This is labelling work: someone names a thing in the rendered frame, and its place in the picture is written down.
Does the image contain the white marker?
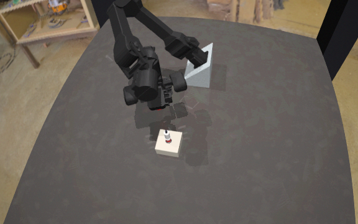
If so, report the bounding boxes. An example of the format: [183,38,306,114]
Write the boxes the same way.
[163,130,171,143]

